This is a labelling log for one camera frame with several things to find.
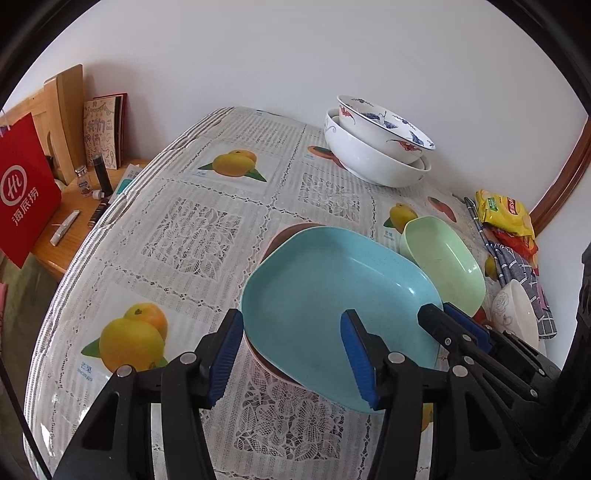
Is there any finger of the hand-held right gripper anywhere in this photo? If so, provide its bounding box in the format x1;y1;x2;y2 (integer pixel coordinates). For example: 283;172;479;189
417;304;542;403
443;302;563;385

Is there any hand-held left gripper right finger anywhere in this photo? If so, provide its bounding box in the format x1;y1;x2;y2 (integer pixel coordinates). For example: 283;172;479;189
340;309;527;480

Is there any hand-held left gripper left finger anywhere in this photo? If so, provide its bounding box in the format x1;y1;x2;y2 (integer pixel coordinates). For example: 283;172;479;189
53;308;245;480

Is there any small white floral bowl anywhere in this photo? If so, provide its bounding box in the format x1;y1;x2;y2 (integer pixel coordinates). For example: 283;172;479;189
491;279;541;352

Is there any light green plate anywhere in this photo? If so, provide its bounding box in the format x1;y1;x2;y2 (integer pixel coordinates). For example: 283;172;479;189
399;216;487;318

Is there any light blue plate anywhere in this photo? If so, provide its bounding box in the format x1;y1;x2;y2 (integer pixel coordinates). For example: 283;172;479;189
240;226;445;415

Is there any grey checked cloth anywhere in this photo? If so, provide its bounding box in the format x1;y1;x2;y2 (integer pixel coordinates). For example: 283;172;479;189
464;196;559;340

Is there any red chips packet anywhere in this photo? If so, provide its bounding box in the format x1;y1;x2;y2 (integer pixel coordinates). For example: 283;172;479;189
489;225;540;269

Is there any yellow chips packet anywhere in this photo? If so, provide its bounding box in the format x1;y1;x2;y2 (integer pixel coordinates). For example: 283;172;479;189
475;188;536;240

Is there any fruit print lace tablecloth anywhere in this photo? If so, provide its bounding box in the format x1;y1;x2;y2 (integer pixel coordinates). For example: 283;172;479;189
23;107;561;480

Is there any large white bowl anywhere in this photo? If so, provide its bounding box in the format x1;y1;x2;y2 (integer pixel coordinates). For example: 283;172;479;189
323;107;432;188

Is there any black pen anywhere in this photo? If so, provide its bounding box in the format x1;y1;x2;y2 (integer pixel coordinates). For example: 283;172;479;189
87;196;110;227

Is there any blue and red painted bowl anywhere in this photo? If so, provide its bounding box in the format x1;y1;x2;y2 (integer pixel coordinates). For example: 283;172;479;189
336;95;436;164

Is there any wooden side table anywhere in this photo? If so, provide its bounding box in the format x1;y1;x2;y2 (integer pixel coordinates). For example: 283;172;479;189
30;173;118;280

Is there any teal and white box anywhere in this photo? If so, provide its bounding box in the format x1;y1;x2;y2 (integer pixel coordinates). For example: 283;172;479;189
108;159;151;204

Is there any white folding knife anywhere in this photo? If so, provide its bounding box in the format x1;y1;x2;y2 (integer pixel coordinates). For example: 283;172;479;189
50;210;81;246

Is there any black tube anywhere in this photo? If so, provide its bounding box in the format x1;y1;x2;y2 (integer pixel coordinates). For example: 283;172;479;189
91;154;114;200

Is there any hand-drawn greeting card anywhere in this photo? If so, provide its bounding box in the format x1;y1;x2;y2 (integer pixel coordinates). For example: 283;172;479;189
83;92;129;169

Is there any red paper bag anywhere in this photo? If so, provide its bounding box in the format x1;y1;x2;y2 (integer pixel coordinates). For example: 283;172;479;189
0;112;63;268

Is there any wooden door frame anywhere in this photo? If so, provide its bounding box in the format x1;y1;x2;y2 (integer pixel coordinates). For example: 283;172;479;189
529;108;591;232

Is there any black cable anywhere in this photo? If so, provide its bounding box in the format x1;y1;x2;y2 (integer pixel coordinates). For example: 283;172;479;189
0;355;52;480

